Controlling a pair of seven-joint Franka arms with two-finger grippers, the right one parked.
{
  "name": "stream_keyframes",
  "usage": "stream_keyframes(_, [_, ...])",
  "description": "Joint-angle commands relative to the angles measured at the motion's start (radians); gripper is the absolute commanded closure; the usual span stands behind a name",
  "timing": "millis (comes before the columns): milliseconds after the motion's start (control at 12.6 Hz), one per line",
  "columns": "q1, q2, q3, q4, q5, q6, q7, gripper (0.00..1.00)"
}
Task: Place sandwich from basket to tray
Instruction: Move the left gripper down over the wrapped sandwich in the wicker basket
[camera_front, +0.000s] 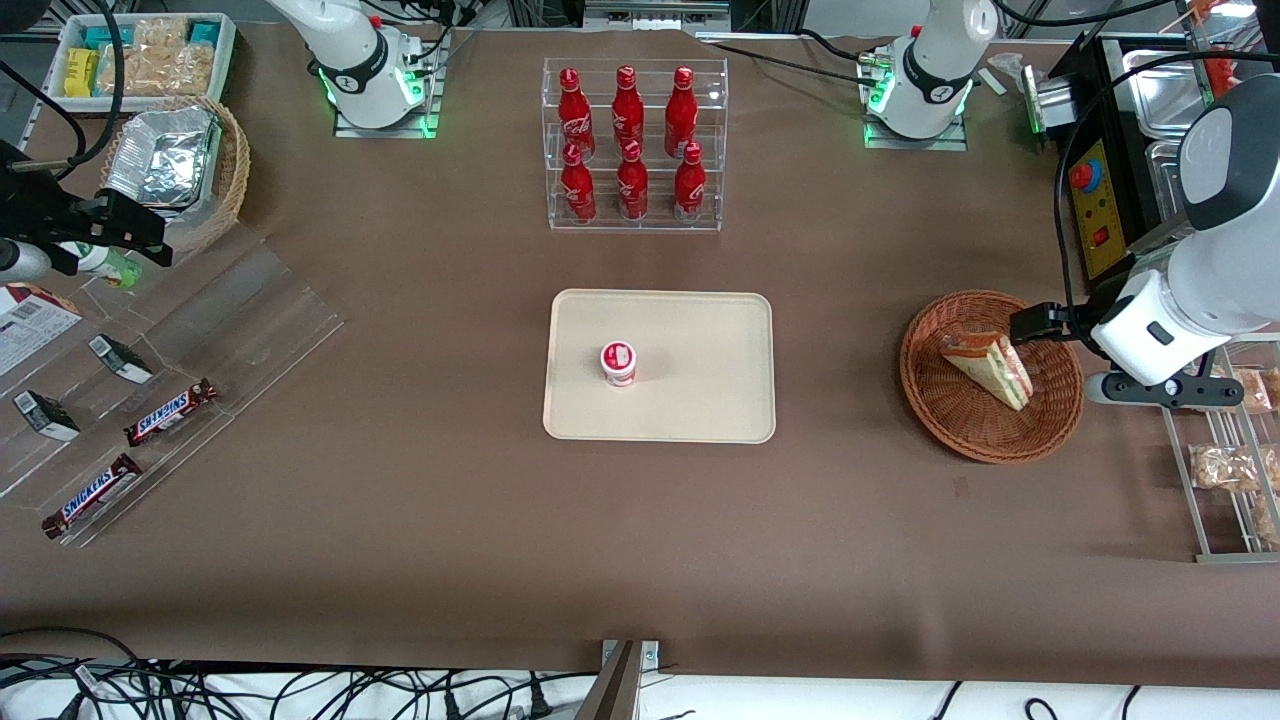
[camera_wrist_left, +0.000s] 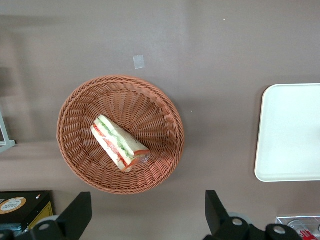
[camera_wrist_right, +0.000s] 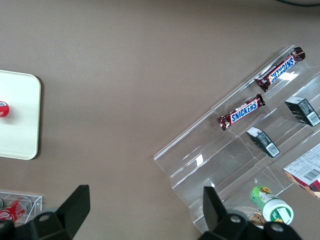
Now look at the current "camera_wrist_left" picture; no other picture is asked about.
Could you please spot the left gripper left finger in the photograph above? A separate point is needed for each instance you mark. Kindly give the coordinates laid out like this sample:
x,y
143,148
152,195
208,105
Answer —
x,y
75,215

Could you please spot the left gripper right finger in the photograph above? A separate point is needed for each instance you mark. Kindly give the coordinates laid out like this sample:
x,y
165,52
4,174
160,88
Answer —
x,y
216,215

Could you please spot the triangle sandwich with lettuce tomato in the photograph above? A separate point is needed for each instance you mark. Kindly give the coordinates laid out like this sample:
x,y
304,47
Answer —
x,y
117,142

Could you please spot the beige plastic tray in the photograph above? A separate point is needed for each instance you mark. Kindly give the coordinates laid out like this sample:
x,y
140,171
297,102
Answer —
x,y
290,132

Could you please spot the brown round wicker basket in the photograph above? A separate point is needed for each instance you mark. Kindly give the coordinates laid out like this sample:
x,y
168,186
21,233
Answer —
x,y
155,115

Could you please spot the black food warmer appliance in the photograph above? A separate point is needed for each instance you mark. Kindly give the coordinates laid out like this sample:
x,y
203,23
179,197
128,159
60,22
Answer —
x,y
27,207

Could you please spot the clear acrylic bottle rack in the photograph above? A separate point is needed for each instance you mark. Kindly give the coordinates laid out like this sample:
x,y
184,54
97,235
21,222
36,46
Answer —
x,y
282,220

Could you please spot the red cola bottle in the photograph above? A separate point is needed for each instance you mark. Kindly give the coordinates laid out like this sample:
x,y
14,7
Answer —
x,y
306,233

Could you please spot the clear tape piece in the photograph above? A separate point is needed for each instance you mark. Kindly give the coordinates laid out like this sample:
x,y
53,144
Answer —
x,y
138,62

